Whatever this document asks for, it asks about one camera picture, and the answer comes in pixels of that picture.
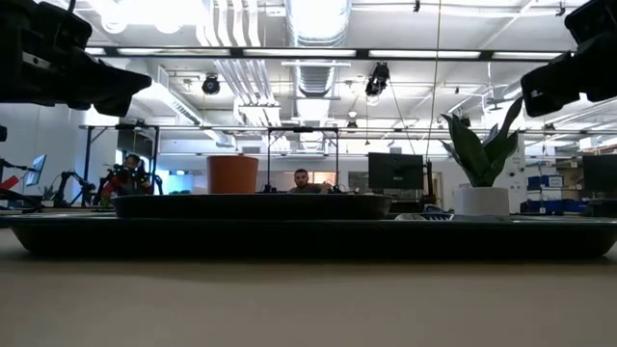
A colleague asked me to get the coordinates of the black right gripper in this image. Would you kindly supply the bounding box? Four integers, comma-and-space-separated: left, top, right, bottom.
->
520, 0, 617, 120

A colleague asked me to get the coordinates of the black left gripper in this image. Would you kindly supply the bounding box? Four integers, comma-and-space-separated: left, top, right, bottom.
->
0, 0, 153, 118

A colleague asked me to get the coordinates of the red plastic cup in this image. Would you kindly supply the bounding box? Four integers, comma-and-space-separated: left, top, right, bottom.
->
206, 154, 260, 196

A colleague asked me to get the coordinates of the dark grey round plate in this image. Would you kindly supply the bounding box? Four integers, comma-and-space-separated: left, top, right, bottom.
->
111, 193, 394, 221

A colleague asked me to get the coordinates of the dark green plastic tray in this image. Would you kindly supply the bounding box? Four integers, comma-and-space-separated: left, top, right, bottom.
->
0, 213, 617, 259

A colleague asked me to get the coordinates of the person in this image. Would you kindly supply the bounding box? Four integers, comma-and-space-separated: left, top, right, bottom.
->
288, 168, 334, 195
103, 153, 153, 197

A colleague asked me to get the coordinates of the black monitor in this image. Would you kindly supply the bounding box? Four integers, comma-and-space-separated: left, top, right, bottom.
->
581, 153, 617, 194
367, 151, 425, 191

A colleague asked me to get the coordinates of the black ceiling spotlight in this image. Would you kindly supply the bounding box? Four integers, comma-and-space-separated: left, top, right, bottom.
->
201, 72, 222, 96
364, 62, 391, 97

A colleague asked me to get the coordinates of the lit monitor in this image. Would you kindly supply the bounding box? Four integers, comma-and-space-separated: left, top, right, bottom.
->
24, 153, 48, 188

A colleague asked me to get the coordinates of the blue storage bin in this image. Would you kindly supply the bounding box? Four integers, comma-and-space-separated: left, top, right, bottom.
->
527, 200, 589, 215

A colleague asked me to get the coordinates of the green plant in white pot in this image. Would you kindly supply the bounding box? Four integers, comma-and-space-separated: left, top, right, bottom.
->
440, 95, 525, 217

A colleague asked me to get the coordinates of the overhead light bar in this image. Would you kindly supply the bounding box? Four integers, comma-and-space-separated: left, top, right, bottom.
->
84, 46, 565, 62

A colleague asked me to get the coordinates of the silver ventilation duct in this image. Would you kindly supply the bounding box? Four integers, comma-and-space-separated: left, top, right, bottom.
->
283, 0, 353, 97

